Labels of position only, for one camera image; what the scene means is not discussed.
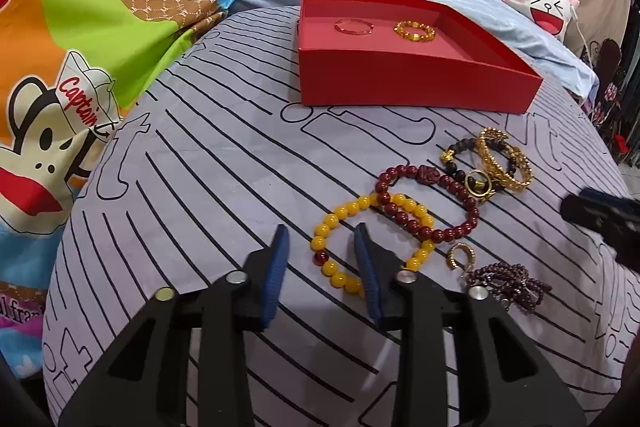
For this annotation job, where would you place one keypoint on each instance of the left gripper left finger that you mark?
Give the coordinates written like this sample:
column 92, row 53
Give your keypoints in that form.
column 140, row 380

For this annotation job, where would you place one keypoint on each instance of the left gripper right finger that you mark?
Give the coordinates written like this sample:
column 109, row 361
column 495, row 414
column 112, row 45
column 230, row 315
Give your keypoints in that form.
column 503, row 380

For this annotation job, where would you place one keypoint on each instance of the purple garnet bead strand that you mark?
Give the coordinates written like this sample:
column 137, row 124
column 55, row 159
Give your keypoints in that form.
column 509, row 284

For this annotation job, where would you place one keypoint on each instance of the gold hoop earring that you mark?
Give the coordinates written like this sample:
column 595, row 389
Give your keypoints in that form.
column 461, row 256

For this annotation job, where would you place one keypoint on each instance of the gold chain bangle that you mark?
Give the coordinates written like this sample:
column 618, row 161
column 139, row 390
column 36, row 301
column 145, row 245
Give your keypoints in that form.
column 505, row 163

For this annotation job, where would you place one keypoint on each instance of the thin gold red bangle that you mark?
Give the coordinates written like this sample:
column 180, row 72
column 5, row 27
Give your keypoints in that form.
column 353, row 26

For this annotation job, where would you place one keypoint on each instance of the red jewelry tray box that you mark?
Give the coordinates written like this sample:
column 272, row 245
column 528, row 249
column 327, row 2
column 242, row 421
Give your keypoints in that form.
column 421, row 53

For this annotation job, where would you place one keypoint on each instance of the white laughing cat pillow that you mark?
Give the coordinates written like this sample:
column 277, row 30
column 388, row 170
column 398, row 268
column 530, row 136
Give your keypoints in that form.
column 552, row 16

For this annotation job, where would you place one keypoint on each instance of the grey striped bed sheet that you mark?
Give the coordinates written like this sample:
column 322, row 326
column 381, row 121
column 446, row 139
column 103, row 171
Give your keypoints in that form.
column 220, row 151

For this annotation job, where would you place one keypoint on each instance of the colourful monkey cartoon blanket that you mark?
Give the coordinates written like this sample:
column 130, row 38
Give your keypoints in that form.
column 70, row 69

